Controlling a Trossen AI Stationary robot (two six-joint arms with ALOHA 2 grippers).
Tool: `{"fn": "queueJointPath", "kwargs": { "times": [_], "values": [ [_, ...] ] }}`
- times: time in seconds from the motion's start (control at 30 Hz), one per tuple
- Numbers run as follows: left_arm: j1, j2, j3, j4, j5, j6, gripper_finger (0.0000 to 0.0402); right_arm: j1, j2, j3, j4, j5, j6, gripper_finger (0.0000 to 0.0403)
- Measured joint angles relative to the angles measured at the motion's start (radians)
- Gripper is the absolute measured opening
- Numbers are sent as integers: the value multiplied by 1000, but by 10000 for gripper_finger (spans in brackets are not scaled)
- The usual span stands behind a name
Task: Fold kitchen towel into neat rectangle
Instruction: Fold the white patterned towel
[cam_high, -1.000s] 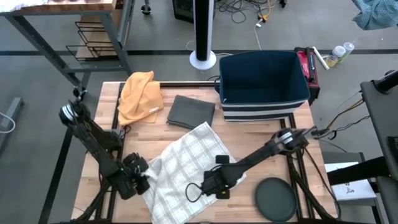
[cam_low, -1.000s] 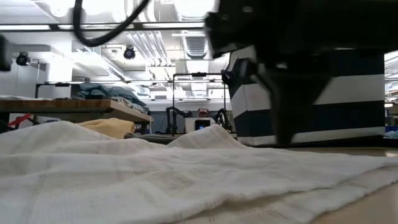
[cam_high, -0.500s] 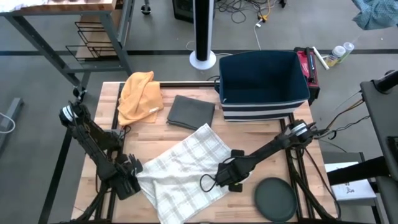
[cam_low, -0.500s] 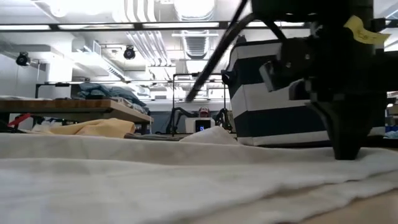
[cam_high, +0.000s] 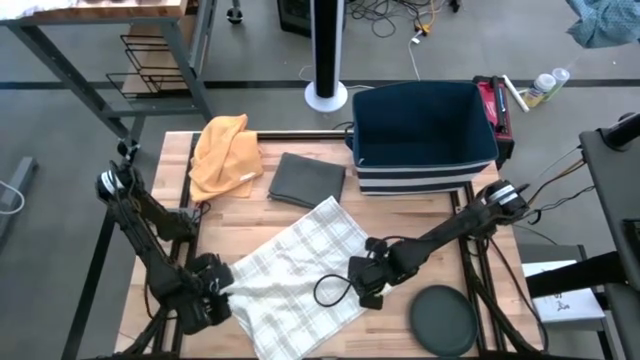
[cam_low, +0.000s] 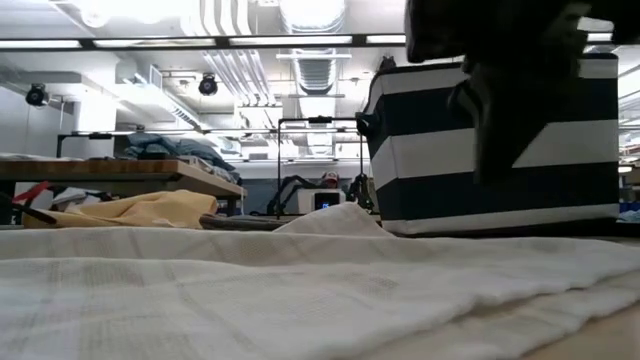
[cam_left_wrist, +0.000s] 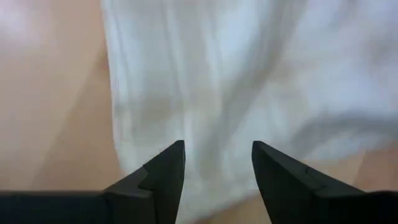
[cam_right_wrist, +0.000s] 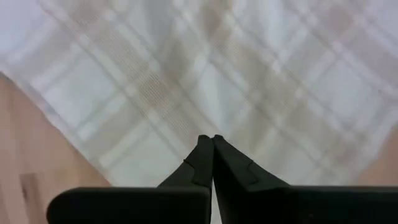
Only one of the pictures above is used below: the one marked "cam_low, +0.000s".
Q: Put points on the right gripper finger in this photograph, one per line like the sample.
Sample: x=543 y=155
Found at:
x=510 y=110

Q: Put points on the white cloth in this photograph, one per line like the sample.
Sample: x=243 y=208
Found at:
x=250 y=290

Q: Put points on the black background robot arm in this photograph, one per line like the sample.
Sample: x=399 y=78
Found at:
x=361 y=192
x=285 y=192

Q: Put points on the yellow towel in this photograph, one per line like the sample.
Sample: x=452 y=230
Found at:
x=140 y=210

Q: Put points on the navy white striped fabric bin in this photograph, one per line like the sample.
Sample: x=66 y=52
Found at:
x=425 y=110

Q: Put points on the person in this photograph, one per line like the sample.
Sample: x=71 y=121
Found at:
x=330 y=177

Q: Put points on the white device blue display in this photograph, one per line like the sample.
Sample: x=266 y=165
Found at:
x=320 y=200

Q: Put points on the blue grey clothes pile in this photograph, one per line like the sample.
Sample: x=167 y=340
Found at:
x=170 y=147

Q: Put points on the red angular object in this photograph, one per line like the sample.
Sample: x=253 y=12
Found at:
x=30 y=192

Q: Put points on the silver ribbed ceiling duct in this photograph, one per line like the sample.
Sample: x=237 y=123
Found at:
x=315 y=70

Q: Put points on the white ceiling vent duct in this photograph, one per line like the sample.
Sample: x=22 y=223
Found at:
x=150 y=95

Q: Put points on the wooden workbench grey frame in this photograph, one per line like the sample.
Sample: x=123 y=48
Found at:
x=100 y=170

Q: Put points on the black background table frame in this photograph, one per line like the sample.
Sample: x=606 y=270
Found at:
x=58 y=145

